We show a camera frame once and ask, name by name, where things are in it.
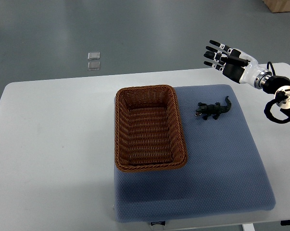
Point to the upper floor plate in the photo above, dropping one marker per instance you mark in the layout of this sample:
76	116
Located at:
94	55

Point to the black table control panel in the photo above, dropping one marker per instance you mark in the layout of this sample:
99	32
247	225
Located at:
285	223

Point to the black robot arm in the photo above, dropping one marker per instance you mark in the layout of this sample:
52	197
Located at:
280	87

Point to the dark toy crocodile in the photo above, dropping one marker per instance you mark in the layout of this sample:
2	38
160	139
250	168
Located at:
214	110

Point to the cardboard box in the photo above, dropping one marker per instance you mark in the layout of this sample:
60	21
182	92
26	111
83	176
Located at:
278	6

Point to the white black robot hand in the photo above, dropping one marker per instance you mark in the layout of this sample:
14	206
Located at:
236	65

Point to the brown wicker basket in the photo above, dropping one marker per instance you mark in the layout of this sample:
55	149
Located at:
148	132

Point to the blue foam cushion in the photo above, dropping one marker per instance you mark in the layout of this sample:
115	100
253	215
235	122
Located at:
224	173

